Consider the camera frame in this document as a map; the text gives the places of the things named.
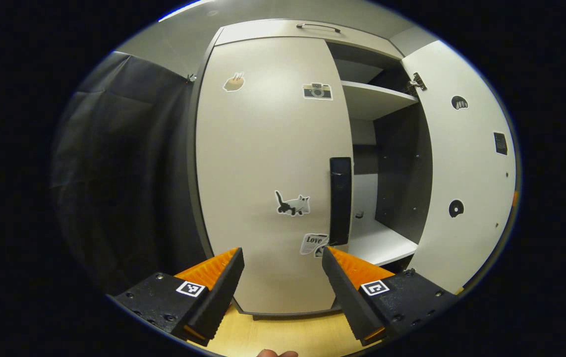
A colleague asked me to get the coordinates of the metal door hinge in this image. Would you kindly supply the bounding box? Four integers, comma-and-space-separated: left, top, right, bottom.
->
406, 72, 428, 93

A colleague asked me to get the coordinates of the black door handle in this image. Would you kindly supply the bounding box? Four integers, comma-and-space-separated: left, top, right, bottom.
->
329, 157, 353, 247

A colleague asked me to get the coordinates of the beige double-door shoe cabinet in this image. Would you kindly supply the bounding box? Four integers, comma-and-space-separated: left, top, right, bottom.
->
186, 19, 517, 320

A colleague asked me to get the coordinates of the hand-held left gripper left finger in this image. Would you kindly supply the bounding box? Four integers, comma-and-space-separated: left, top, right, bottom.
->
112, 247, 245, 348

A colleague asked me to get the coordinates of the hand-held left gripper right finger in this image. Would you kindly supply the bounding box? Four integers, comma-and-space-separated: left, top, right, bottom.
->
321, 245, 459, 348

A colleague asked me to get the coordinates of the grey drawer handle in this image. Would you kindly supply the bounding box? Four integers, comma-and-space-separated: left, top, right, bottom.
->
296, 23, 341, 34

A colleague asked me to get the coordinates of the black backdrop cloth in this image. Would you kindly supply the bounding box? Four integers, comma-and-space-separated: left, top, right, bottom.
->
50, 50, 214, 296

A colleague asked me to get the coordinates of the beige cabinet door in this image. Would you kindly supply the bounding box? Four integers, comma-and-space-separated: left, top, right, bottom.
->
407, 40, 517, 294
195, 36, 354, 315

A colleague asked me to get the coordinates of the white cabinet shelf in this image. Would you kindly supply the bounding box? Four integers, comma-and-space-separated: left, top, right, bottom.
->
347, 218, 418, 267
342, 81, 420, 121

